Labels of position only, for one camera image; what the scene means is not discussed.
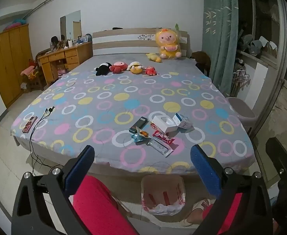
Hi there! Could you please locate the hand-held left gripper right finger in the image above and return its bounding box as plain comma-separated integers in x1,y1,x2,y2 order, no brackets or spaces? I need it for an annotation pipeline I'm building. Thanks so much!
190,144,274,235

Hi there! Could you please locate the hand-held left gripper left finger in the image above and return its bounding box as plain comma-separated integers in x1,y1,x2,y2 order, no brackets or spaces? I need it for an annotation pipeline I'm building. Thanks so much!
11,145,95,235

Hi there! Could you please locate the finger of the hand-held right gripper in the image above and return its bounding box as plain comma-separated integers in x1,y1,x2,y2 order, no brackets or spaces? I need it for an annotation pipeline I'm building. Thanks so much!
265,136,287,184

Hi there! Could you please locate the red snack wrapper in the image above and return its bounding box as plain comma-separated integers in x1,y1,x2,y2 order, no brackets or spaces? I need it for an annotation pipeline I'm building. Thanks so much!
153,130,175,144

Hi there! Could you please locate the blue snack packet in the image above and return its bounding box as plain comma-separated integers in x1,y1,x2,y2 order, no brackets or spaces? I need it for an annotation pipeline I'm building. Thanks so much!
131,133,146,143

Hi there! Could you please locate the beige slipper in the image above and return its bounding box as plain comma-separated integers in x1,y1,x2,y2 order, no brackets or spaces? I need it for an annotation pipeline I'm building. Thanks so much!
180,212,208,228
192,199,216,212

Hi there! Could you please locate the person's right leg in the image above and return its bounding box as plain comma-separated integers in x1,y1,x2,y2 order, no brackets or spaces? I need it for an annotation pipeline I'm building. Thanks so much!
202,192,243,235

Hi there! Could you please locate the clear blister pack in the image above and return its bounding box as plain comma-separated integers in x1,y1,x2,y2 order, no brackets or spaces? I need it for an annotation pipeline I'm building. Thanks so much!
147,138,173,157

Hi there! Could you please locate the blue and white box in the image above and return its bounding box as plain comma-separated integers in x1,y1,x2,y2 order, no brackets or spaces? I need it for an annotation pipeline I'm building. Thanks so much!
172,113,195,133

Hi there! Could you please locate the white open box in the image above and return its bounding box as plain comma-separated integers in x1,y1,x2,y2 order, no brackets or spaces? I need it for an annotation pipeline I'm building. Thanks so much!
153,115,178,134

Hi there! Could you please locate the grey plastic stool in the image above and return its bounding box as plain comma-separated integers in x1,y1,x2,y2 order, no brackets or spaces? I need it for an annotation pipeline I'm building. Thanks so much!
225,97,257,135

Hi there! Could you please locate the white board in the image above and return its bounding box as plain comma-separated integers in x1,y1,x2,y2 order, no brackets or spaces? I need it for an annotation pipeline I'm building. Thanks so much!
255,62,268,106

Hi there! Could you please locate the red phone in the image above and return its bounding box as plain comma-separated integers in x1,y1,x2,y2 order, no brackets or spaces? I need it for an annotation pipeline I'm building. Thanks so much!
22,116,38,134

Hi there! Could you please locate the orange snack wrapper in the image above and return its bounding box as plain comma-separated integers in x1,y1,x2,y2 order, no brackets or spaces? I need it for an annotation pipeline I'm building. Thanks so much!
136,127,150,138

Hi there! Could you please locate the dark teal box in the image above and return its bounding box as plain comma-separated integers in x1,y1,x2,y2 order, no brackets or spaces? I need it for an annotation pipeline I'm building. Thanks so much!
129,117,148,132

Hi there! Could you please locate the bed with circle-patterned sheet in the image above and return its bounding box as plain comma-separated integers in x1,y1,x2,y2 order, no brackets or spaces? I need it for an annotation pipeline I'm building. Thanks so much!
10,28,257,177

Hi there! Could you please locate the bunch of clothes hangers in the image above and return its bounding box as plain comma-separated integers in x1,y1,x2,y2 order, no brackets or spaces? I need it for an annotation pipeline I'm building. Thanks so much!
232,64,250,96

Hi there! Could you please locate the pile of grey caps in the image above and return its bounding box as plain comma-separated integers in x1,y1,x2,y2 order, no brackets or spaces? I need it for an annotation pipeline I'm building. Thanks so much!
241,34,279,57

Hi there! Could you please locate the black and white plush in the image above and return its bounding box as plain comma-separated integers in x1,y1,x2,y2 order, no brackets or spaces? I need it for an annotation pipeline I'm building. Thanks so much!
94,62,112,76

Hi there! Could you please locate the chair with pink clothes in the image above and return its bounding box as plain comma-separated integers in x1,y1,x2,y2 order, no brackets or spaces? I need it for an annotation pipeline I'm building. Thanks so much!
21,59,46,92

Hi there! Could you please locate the dark brown chair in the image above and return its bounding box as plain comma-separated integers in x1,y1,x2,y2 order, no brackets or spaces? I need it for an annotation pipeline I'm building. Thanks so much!
191,51,211,76

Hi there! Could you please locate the yellow and white plush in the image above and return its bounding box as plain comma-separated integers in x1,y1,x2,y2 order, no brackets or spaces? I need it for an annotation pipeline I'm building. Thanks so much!
127,62,144,74

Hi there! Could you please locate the wooden desk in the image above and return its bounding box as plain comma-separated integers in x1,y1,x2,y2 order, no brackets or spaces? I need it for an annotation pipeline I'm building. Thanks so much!
38,42,93,85

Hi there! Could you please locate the green patterned curtain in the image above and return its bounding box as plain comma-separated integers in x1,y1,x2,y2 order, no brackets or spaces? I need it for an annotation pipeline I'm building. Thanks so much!
202,0,239,96

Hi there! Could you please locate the yellow duck plush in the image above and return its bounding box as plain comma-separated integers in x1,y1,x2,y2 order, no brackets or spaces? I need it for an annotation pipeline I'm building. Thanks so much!
146,52,163,63

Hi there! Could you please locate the group of bottles and cups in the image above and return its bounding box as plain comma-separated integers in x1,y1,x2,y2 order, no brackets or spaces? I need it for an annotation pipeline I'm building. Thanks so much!
50,35,90,51

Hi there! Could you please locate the wooden wardrobe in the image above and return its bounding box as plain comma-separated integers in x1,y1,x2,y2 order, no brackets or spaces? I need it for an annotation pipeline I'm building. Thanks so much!
0,24,33,108

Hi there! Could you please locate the large yellow plush doll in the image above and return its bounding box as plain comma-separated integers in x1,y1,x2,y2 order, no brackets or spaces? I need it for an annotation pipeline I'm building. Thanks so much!
154,28,183,60

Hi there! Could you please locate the pink and blue bundle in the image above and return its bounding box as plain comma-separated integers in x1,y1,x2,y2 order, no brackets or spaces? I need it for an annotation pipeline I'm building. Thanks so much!
2,17,28,31

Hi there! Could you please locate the black charging cable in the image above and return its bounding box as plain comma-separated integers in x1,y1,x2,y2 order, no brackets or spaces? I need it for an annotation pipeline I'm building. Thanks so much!
29,106,58,172

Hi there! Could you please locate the white window frame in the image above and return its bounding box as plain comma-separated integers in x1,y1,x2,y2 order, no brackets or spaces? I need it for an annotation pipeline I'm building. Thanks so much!
246,0,287,128

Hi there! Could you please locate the wall mirror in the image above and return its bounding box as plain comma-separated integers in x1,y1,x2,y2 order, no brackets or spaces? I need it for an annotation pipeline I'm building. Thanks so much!
60,10,82,41

